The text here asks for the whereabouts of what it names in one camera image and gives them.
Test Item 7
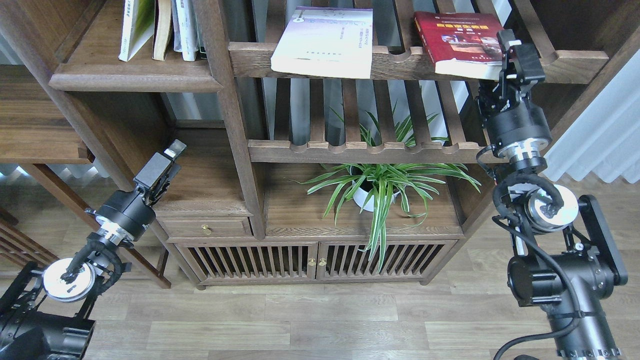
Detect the dark wooden bookshelf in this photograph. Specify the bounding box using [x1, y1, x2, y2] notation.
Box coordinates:
[0, 0, 640, 292]

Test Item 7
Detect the brass drawer knob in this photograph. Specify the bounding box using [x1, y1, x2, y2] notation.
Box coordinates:
[201, 224, 213, 236]

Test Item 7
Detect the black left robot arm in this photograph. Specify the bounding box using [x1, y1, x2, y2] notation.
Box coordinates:
[0, 139, 186, 360]

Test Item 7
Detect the green spider plant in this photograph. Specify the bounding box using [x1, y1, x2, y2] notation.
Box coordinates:
[295, 102, 482, 272]

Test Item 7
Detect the tan upright book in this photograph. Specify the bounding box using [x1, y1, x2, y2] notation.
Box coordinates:
[151, 0, 173, 61]

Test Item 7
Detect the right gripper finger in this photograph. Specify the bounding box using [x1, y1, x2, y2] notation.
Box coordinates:
[497, 29, 546, 85]

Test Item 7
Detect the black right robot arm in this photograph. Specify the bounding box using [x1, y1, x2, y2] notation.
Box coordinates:
[477, 30, 628, 360]

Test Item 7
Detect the yellow green paperback book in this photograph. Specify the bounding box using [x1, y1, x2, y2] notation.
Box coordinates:
[118, 0, 156, 62]

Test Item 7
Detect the red paperback book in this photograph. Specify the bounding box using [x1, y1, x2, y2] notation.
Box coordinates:
[414, 11, 504, 81]

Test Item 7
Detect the white plant pot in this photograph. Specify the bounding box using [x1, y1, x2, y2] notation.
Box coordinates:
[351, 179, 400, 213]

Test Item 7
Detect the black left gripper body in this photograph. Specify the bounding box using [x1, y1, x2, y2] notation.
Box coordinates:
[85, 184, 163, 243]

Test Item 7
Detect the white curtain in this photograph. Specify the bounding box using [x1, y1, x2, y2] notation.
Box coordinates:
[543, 51, 640, 183]

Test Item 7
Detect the white upright book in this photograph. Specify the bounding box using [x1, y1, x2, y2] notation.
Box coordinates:
[171, 0, 199, 62]

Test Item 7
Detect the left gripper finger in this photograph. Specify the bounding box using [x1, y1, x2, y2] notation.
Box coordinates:
[157, 164, 181, 198]
[134, 139, 186, 193]

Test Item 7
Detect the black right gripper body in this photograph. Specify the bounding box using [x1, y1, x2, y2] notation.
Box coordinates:
[477, 75, 552, 151]

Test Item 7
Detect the white lavender paperback book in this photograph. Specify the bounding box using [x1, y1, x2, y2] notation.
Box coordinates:
[270, 6, 373, 79]

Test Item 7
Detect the dark green upright book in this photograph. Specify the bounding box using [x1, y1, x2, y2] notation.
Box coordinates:
[195, 19, 207, 59]

